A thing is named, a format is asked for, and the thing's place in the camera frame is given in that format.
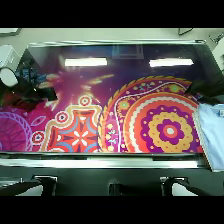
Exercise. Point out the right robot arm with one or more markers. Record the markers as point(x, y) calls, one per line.
point(206, 89)

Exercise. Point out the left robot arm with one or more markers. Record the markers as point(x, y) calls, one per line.
point(8, 76)

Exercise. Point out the light blue garment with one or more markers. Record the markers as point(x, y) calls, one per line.
point(213, 133)

